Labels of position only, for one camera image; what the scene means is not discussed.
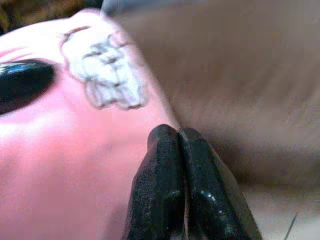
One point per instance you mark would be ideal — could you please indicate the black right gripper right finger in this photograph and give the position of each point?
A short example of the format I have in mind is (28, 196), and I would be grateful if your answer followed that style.
(207, 185)

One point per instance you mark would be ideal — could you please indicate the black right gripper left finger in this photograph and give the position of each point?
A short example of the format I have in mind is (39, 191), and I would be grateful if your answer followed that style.
(160, 175)

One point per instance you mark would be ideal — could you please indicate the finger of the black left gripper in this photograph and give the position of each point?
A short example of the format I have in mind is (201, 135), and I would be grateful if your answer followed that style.
(22, 85)

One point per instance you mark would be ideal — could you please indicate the pink printed pillow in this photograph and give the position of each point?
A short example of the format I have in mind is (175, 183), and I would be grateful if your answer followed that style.
(62, 162)

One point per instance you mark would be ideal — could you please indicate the brown velvet sofa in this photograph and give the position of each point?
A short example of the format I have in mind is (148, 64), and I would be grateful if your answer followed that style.
(237, 75)

